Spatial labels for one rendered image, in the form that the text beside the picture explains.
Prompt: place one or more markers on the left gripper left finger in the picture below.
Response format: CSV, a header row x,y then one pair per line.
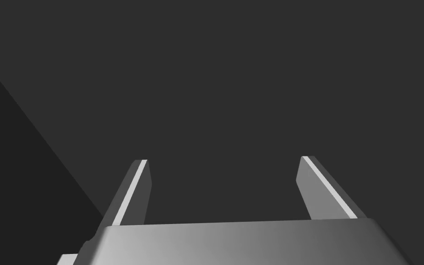
x,y
134,198

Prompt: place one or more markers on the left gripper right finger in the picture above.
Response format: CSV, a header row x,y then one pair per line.
x,y
324,195

